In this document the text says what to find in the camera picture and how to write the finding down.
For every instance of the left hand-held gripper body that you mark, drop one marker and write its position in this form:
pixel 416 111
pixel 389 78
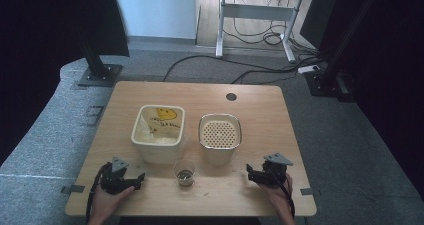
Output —
pixel 115 181

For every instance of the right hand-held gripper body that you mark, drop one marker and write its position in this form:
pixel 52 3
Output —
pixel 274 173

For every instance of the small clear glass cup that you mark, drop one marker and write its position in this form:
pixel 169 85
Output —
pixel 184 175

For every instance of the person's left hand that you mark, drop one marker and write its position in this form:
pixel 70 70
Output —
pixel 106 201

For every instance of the person's right hand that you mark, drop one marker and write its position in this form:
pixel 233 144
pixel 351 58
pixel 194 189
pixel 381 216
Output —
pixel 278 198

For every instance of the cream square bin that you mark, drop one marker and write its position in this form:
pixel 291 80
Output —
pixel 160 153

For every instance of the cream container with strainer top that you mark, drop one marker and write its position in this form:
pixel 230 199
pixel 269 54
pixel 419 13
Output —
pixel 220 155

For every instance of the grey tape marker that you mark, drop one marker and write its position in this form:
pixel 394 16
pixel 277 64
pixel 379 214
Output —
pixel 74 189
pixel 306 191

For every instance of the clear bag with yellow face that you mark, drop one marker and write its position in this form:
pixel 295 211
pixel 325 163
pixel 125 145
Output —
pixel 163 125

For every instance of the dark round table grommet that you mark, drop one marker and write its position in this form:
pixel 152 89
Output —
pixel 231 97

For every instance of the white power strip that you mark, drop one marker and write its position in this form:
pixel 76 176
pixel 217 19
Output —
pixel 308 69

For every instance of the black curtain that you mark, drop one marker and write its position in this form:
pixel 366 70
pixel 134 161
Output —
pixel 393 85
pixel 40 51

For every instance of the white metal desk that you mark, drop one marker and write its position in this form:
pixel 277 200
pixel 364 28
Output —
pixel 256 12

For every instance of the black stand with base plate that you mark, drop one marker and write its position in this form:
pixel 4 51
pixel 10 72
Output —
pixel 328 81
pixel 100 75

